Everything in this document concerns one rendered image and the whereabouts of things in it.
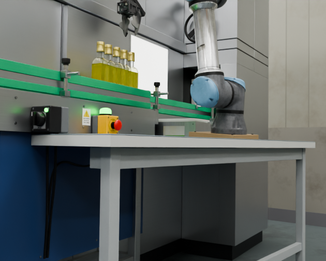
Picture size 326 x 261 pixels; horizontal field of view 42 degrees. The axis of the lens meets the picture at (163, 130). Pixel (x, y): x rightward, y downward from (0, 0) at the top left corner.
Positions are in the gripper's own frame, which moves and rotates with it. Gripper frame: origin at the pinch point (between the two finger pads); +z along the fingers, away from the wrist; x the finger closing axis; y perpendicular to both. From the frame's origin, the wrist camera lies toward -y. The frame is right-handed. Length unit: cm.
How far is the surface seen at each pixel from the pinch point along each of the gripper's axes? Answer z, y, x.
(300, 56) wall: -31, -241, 31
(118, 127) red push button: 47, 44, 25
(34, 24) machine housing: 5.0, 46.6, -15.7
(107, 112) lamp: 41, 45, 20
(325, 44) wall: -40, -238, 53
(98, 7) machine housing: -12.0, 9.5, -13.0
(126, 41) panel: -0.4, -13.3, -11.9
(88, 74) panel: 21.3, 16.3, -12.4
